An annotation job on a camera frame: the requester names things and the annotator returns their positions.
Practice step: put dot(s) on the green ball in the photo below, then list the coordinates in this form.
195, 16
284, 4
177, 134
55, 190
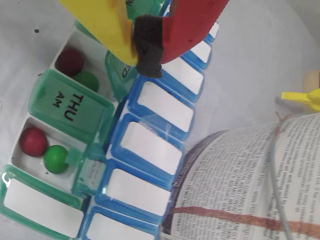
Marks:
88, 82
55, 159

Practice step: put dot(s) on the yellow plastic clip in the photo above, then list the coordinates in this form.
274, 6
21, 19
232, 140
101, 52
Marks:
300, 97

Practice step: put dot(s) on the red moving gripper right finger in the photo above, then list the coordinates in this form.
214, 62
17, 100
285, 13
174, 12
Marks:
192, 22

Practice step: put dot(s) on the rolled printed paper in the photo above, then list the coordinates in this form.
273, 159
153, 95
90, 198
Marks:
237, 175

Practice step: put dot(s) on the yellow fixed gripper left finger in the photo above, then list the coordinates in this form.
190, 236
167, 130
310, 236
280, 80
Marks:
105, 22

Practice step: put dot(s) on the weekly pill organizer box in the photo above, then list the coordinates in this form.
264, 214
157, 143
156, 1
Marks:
155, 150

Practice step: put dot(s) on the tan wooden block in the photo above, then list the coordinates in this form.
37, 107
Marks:
312, 80

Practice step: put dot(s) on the red ball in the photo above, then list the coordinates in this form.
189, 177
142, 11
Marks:
32, 142
70, 61

